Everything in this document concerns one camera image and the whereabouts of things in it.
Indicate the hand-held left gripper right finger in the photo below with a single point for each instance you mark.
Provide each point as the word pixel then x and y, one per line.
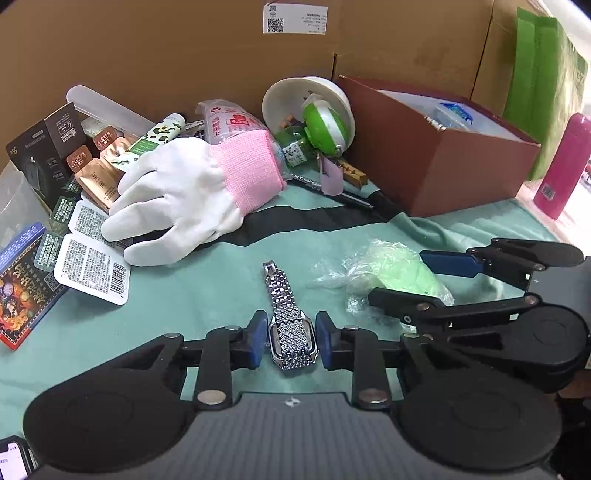
pixel 325 342

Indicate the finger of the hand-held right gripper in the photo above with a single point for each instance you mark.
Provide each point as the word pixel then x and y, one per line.
pixel 406 304
pixel 445 265

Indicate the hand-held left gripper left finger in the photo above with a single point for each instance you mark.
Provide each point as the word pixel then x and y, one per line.
pixel 257 340

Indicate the silver metal wristwatch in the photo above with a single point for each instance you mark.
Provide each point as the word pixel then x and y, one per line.
pixel 292 332

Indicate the green item in clear wrap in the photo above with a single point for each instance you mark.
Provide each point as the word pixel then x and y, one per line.
pixel 401 272

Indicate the teal cloth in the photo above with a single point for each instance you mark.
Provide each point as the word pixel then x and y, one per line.
pixel 184 300

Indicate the brown cardboard box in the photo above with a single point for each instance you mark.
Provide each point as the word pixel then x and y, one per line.
pixel 438 170

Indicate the black pen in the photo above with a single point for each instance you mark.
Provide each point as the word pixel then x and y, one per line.
pixel 341 196

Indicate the wooden clothespin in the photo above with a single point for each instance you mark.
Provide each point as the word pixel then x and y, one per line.
pixel 353 173

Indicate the purple tag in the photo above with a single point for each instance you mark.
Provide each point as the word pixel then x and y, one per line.
pixel 331 182

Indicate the clear plastic container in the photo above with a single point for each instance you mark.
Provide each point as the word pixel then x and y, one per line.
pixel 455 115

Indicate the pink bottle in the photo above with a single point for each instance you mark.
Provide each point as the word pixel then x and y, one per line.
pixel 565 166

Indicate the white glove with pink cuff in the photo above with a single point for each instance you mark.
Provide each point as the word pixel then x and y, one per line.
pixel 184 184

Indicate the white printed sachet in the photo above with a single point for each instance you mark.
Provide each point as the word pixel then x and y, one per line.
pixel 90 221
pixel 90 267

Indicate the green and white round gadget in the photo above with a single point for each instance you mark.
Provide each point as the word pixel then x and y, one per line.
pixel 323 122

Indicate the small green bottle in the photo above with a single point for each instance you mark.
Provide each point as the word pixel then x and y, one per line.
pixel 295 148

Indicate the green bag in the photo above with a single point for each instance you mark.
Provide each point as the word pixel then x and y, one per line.
pixel 545 69

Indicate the copper foil sachet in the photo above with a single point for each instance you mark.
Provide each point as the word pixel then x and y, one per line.
pixel 79 160
pixel 99 184
pixel 119 150
pixel 105 137

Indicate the clear packet with red print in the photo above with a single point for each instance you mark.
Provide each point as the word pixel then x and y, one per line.
pixel 226 120

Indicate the small dark green packet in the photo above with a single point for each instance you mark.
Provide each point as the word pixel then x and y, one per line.
pixel 73 184
pixel 62 214
pixel 48 250

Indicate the white tube with green pattern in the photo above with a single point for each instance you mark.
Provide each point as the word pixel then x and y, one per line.
pixel 157 136

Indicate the white bowl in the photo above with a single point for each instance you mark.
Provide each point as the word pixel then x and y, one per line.
pixel 281 101

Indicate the colourful card box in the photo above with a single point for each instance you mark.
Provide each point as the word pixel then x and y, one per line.
pixel 23 295

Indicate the smartphone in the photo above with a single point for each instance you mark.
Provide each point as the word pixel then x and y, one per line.
pixel 14 459

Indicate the translucent plastic case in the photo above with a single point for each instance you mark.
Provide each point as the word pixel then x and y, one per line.
pixel 106 108

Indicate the clear plastic bag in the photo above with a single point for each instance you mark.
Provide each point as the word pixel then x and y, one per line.
pixel 18 198

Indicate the black product box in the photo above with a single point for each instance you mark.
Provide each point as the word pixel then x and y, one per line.
pixel 41 152

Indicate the large cardboard box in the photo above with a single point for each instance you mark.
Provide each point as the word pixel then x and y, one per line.
pixel 138 46

